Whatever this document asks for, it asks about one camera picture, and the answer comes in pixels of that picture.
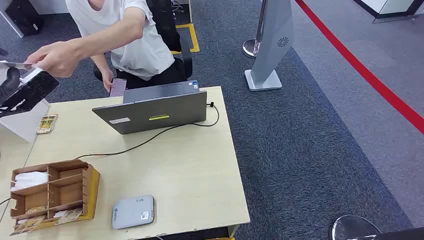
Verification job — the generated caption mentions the person's right hand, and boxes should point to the person's right hand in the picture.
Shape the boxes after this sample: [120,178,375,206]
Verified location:
[100,67,116,94]

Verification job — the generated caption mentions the person's left hand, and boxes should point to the person's left hand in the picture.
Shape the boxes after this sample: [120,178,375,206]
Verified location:
[24,41,82,79]

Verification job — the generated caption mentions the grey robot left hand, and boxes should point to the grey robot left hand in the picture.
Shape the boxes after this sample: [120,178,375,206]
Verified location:
[0,67,22,104]

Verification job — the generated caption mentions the white ID card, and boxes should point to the white ID card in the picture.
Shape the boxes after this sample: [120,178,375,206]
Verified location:
[0,60,34,70]

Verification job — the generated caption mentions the gold room key card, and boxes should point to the gold room key card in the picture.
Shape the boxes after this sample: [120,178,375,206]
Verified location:
[9,215,47,237]
[24,205,48,215]
[54,207,84,226]

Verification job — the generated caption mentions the person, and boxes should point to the person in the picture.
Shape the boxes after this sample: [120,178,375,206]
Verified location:
[65,0,186,90]

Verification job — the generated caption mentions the gold patterned card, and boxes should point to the gold patterned card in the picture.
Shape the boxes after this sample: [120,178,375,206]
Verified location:
[35,113,59,135]

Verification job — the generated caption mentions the grey card reader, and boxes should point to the grey card reader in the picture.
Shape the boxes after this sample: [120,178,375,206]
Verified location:
[111,194,157,231]

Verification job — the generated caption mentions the white partition box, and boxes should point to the white partition box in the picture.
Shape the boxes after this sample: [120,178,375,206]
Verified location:
[0,62,51,143]

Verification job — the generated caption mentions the grey laptop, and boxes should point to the grey laptop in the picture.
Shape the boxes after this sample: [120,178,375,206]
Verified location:
[91,80,208,136]

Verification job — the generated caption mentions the black box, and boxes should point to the black box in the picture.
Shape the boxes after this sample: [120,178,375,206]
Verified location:
[4,0,45,37]

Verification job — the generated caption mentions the white furniture leg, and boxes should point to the white furniture leg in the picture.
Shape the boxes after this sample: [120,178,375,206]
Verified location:
[0,0,25,39]

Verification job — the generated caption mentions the black office chair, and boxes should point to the black office chair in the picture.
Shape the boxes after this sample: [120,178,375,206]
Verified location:
[92,0,194,82]

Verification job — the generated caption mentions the white plastic bag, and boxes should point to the white plastic bag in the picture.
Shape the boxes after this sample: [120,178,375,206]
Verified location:
[10,171,50,193]

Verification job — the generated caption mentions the wooden compartment organizer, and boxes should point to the wooden compartment organizer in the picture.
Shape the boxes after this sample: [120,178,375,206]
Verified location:
[9,159,101,237]

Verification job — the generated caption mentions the grey standing sign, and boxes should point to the grey standing sign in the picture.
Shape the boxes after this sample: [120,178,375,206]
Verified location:
[244,0,295,92]

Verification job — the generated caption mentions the chrome dome base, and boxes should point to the chrome dome base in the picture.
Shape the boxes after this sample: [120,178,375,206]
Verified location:
[330,214,382,240]

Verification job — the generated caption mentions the white glass cabinet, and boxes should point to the white glass cabinet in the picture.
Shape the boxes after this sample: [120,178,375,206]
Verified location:
[352,0,424,24]

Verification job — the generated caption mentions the black curved panel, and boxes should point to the black curved panel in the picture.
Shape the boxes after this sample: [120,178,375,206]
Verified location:
[347,226,424,240]

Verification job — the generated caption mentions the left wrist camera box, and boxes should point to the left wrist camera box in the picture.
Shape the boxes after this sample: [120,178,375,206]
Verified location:
[0,67,61,119]

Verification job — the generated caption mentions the black laptop power cable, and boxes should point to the black laptop power cable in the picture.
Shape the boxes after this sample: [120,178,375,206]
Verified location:
[74,101,221,161]

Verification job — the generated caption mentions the chrome stanchion post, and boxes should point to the chrome stanchion post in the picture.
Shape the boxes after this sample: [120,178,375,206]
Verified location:
[242,0,269,60]

